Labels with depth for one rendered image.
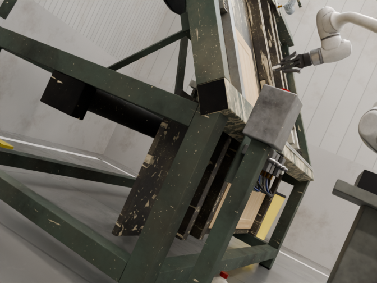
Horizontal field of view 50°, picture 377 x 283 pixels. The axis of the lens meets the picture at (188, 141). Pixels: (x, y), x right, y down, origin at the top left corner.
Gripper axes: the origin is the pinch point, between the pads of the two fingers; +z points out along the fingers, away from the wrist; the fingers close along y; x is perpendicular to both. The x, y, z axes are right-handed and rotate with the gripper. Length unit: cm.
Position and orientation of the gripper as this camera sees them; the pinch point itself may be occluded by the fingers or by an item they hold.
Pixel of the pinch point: (274, 68)
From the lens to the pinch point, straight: 238.6
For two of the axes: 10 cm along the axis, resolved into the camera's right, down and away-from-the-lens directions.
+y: -1.1, -9.6, 2.6
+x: -4.1, -1.9, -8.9
